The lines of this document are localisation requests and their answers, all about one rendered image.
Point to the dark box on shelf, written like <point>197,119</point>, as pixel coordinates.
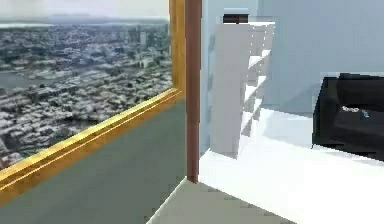
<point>235,18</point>

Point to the gold framed window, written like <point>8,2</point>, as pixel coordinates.
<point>83,76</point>

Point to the black sofa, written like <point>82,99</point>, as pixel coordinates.
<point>353,113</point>

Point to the brown door frame post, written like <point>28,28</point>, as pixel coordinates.
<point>193,90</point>

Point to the white remote control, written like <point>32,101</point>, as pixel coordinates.
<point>350,108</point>

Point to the white shelf unit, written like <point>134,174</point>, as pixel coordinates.
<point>230,90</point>

